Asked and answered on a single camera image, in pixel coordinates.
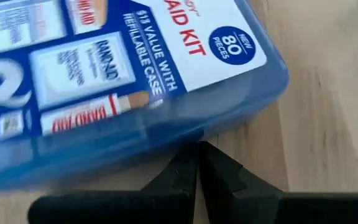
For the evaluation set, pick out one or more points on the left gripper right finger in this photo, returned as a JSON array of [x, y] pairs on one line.
[[291, 208]]

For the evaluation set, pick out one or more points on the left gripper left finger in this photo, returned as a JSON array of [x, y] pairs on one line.
[[120, 208]]

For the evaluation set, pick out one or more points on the blue first aid kit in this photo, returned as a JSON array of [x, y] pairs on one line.
[[104, 77]]

